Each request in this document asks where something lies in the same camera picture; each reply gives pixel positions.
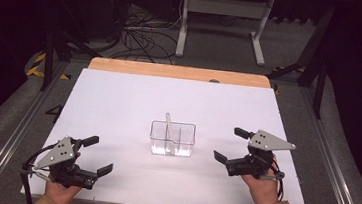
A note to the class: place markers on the person's left hand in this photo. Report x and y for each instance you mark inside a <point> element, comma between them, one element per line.
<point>59,192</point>

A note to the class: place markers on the person's right hand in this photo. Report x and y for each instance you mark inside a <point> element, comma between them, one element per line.
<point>261,190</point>

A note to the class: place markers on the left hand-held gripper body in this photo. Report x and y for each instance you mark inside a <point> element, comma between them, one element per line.
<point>58,155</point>

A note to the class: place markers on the aluminium floor rail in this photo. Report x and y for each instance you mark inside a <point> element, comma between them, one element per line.
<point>15,136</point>
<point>330,163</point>

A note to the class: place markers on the black equipment case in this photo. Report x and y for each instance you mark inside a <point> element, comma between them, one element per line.
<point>101,7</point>

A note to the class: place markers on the white pen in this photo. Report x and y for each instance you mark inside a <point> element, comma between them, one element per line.
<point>170,134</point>

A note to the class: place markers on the yellow black hazard tape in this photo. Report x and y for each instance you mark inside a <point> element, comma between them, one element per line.
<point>37,63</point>

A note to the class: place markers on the clear plastic divided organizer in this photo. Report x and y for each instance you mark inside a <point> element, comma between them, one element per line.
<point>183,142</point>

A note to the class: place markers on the black metal stand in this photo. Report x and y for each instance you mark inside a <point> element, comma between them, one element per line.
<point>49,59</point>
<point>320,78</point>

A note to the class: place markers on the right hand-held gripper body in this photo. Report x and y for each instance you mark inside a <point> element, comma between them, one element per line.
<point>267,142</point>

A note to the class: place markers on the white metal stand frame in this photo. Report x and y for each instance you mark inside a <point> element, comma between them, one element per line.
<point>225,7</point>

